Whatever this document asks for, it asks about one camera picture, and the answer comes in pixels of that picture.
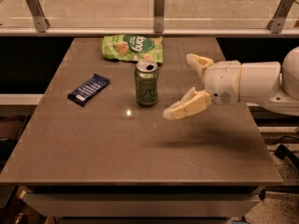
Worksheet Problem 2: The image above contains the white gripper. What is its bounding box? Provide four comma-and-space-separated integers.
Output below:
163, 53, 241, 120

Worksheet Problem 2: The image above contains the green soda can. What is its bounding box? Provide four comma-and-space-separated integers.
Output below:
135, 61, 159, 106

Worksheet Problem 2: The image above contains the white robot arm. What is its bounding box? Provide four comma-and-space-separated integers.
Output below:
164, 48, 299, 119

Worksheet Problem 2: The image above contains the green snack bag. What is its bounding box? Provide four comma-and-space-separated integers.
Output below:
102, 35, 164, 63

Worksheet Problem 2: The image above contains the blue candy bar wrapper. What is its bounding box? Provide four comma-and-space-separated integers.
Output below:
67, 74, 110, 106

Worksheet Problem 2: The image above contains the glass barrier panel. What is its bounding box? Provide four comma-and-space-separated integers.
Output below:
0, 0, 299, 30

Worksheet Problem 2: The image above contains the middle metal bracket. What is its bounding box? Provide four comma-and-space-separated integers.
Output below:
153, 0, 164, 33

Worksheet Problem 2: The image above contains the metal bracket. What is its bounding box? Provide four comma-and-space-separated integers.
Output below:
25, 0, 50, 33
153, 0, 164, 33
267, 0, 295, 34

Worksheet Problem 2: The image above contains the right metal bracket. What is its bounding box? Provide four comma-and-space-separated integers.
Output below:
267, 0, 295, 34

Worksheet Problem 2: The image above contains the black cable on floor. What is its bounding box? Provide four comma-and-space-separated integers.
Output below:
268, 135, 299, 170

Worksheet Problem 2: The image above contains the left metal bracket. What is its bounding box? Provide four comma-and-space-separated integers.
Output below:
25, 0, 50, 33

